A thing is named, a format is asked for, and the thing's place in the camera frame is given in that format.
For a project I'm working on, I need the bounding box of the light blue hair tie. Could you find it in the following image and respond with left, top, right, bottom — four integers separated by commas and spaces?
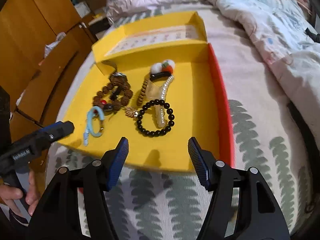
86, 106, 105, 138

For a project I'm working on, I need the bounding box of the brown rudraksha bead bracelet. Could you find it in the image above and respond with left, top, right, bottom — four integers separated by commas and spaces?
92, 73, 134, 113

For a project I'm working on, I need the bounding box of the gold rhinestone hair clip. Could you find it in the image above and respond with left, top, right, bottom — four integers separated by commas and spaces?
124, 106, 139, 119

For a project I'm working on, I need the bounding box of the black bead bracelet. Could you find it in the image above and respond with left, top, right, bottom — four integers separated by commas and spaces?
135, 99, 175, 138

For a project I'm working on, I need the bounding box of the brown spiral hair tie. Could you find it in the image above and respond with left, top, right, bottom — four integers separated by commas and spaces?
136, 78, 149, 107

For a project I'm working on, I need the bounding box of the clear pearl claw clip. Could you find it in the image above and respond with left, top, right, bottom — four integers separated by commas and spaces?
145, 75, 174, 128

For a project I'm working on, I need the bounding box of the white pompom carrot hair clip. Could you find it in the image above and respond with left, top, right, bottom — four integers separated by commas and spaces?
150, 59, 175, 81

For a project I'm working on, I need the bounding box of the light blue hair clip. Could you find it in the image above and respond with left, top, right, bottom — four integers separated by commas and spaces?
83, 128, 89, 146

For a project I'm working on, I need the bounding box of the black strap wristwatch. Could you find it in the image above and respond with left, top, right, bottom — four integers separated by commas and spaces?
107, 72, 127, 101

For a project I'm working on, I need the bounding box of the person's left hand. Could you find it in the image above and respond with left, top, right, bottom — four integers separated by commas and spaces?
1, 170, 40, 217

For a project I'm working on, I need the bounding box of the green leaf pattern bedsheet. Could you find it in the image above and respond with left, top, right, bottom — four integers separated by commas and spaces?
46, 2, 316, 240

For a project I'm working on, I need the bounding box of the wooden cabinet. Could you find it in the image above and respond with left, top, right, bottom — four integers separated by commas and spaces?
0, 0, 108, 131

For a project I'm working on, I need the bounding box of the yellow cardboard box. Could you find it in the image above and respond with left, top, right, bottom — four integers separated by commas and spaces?
60, 11, 234, 172

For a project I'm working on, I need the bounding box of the floral white duvet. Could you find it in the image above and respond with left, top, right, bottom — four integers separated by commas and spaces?
207, 0, 319, 142

